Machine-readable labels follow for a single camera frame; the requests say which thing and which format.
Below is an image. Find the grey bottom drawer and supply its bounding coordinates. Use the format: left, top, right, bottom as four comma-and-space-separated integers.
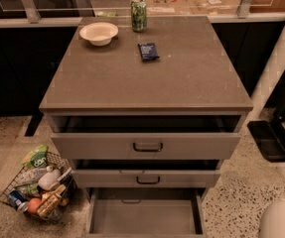
85, 188, 208, 238

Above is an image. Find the grey drawer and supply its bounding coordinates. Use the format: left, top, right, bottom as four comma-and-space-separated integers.
72, 160, 220, 188
50, 115, 242, 161
85, 188, 208, 238

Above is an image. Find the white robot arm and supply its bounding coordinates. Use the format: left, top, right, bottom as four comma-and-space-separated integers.
258, 200, 285, 238

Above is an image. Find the grey drawer cabinet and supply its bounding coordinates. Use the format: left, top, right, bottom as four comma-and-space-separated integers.
38, 15, 254, 238

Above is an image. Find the grey top drawer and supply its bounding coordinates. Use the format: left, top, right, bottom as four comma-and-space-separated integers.
50, 115, 242, 161

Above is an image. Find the grey middle drawer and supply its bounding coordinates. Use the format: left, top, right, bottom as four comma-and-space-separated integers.
72, 160, 220, 188

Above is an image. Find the dark blue snack packet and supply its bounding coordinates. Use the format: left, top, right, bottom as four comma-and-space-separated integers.
138, 43, 159, 61

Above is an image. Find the white bowl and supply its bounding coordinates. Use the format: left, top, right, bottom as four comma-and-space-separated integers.
79, 22, 118, 47

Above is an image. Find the green soda can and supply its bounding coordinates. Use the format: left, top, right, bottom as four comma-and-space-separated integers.
131, 0, 147, 32

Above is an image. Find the white plastic bottle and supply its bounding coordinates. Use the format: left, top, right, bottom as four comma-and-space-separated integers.
38, 169, 61, 190

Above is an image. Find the green chip bag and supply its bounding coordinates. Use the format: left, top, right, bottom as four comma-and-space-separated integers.
21, 145, 49, 169

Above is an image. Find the clear water bottle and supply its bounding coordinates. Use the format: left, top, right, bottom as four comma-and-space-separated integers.
17, 166, 54, 185

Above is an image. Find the yellow brown snack box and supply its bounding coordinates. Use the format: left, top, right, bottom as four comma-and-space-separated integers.
37, 184, 66, 218

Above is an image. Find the black floor tray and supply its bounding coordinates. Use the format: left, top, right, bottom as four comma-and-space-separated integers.
247, 121, 285, 163

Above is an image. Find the orange fruit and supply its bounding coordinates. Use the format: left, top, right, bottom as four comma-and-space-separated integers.
27, 197, 42, 214

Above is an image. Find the blue soda can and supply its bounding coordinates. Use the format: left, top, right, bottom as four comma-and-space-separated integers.
7, 190, 29, 212

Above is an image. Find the wire basket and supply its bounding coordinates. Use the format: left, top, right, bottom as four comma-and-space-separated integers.
0, 152, 76, 222

